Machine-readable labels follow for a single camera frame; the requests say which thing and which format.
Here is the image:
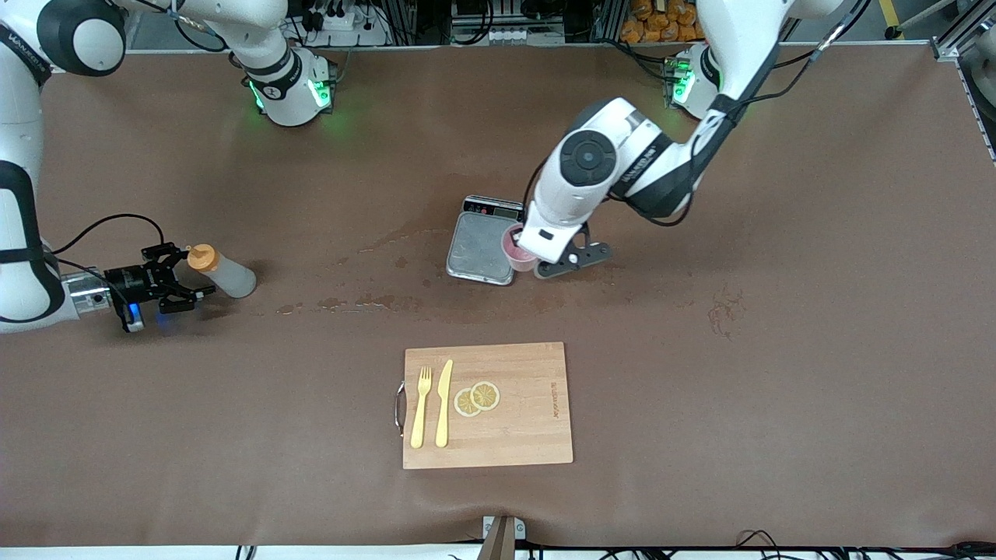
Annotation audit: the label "squeeze bottle with orange cap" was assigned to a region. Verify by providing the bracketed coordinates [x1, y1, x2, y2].
[187, 243, 258, 299]

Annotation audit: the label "pink plastic cup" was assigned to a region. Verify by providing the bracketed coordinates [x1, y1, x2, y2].
[502, 223, 539, 273]

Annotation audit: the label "yellow plastic fork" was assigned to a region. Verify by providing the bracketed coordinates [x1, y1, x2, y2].
[410, 366, 433, 450]

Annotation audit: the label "yellow plastic knife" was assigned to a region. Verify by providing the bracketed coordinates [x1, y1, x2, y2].
[435, 359, 454, 449]

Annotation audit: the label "white power strip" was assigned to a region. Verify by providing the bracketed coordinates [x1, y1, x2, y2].
[300, 12, 390, 47]

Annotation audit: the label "silver digital kitchen scale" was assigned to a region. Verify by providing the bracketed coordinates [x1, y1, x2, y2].
[446, 195, 526, 286]

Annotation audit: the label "pile of orange objects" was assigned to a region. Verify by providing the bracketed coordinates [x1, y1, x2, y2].
[621, 0, 701, 44]

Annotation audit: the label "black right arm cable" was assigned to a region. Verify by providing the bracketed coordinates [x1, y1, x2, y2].
[51, 214, 168, 259]

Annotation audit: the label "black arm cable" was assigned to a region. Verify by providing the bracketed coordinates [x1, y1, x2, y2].
[51, 214, 168, 259]
[685, 0, 872, 156]

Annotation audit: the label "wooden cutting board, metal handle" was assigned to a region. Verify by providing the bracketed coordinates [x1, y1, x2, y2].
[395, 341, 574, 471]

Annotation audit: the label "metal table edge bracket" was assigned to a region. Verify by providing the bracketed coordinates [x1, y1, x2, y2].
[481, 515, 527, 560]

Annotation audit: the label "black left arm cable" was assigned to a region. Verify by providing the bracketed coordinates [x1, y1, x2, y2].
[685, 0, 872, 156]

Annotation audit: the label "black floor cables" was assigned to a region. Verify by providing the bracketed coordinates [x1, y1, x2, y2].
[735, 529, 996, 560]

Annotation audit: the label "aluminium frame profile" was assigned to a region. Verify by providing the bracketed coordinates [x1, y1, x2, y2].
[932, 16, 996, 164]

